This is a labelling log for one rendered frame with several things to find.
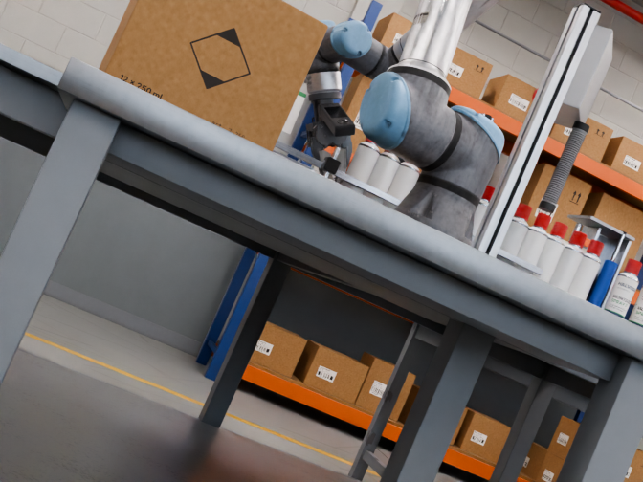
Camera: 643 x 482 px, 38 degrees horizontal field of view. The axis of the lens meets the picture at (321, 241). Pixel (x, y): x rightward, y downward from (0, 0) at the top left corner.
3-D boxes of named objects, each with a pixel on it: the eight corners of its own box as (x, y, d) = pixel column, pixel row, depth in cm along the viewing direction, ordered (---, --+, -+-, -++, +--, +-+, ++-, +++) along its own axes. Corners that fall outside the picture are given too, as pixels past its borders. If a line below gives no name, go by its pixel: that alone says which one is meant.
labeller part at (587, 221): (609, 238, 240) (610, 235, 240) (634, 241, 229) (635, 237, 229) (566, 217, 236) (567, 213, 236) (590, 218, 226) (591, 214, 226)
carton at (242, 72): (232, 169, 178) (289, 42, 180) (264, 171, 155) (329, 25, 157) (83, 99, 168) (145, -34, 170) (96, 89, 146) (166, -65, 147)
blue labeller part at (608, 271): (587, 325, 229) (613, 264, 230) (594, 327, 226) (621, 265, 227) (576, 319, 229) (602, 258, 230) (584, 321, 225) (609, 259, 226)
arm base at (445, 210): (445, 253, 173) (466, 205, 174) (480, 260, 159) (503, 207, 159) (376, 219, 169) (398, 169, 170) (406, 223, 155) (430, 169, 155)
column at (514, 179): (470, 295, 200) (589, 15, 204) (478, 297, 196) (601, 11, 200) (452, 287, 199) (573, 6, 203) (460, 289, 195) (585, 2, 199)
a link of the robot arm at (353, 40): (392, 37, 193) (364, 46, 203) (349, 10, 188) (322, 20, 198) (379, 71, 192) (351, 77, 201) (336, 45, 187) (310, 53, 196)
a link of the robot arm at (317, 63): (312, 18, 196) (294, 25, 204) (317, 71, 197) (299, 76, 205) (344, 18, 200) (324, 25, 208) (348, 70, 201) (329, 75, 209)
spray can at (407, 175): (388, 238, 210) (424, 156, 211) (394, 238, 205) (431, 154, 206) (367, 229, 209) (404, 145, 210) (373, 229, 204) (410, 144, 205)
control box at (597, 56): (581, 132, 214) (612, 58, 215) (579, 109, 198) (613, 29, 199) (539, 119, 217) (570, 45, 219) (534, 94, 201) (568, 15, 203)
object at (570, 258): (550, 315, 222) (583, 236, 223) (562, 317, 217) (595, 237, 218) (532, 306, 221) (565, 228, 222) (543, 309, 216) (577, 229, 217)
